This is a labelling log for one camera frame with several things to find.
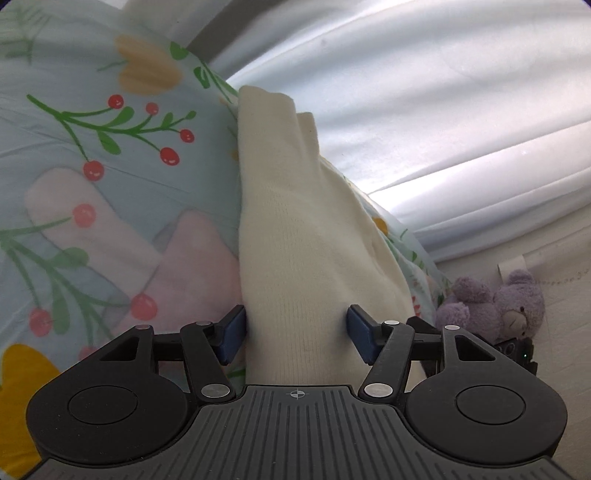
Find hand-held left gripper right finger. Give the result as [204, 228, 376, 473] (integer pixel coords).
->
[346, 304, 509, 403]

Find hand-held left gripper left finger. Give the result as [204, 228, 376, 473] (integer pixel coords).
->
[85, 305, 247, 405]

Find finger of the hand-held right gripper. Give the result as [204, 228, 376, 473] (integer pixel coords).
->
[406, 316, 445, 377]

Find cream knit sweater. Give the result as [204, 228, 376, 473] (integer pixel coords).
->
[235, 85, 428, 387]

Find purple teddy bear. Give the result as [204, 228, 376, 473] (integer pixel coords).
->
[436, 270, 546, 343]

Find floral printed bedsheet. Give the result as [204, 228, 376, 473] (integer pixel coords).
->
[0, 0, 452, 467]

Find white curtain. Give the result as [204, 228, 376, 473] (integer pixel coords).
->
[124, 0, 591, 265]

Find white wall bracket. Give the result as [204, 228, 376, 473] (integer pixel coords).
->
[497, 255, 539, 280]

